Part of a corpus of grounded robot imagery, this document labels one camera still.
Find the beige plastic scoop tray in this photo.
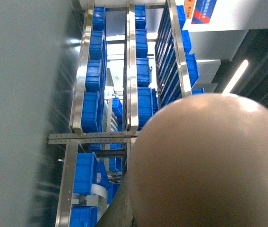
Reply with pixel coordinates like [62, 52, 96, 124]
[95, 92, 268, 227]

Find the steel shelf rack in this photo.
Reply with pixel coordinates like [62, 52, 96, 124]
[48, 0, 199, 227]

